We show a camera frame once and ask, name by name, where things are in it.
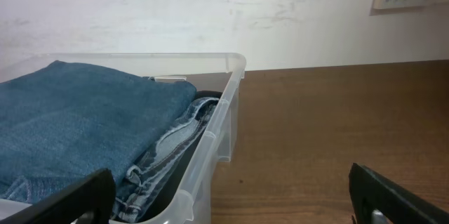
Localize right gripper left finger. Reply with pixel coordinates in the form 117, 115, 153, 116
1, 169, 116, 224

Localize dark blue jeans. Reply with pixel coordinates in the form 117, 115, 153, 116
1, 60, 221, 223

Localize clear plastic storage bin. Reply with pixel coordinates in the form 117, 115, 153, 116
1, 53, 246, 224

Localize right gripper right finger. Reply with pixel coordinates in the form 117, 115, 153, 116
349, 163, 448, 224

